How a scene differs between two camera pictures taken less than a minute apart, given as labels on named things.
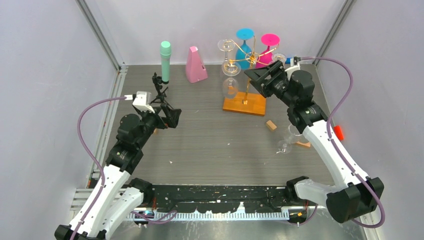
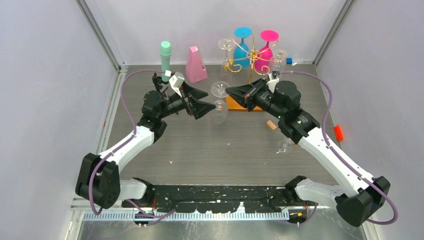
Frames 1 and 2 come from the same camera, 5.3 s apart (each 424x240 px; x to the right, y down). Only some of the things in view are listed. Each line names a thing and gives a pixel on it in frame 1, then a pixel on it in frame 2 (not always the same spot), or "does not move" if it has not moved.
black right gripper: x=276 y=70 -> x=245 y=95
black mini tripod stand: x=157 y=81 does not move
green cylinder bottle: x=165 y=52 does not move
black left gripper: x=163 y=122 -> x=198 y=108
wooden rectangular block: x=271 y=125 does not move
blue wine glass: x=243 y=52 does not move
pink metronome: x=195 y=70 does not move
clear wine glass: x=285 y=146 does not move
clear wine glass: x=230 y=86 -> x=218 y=89
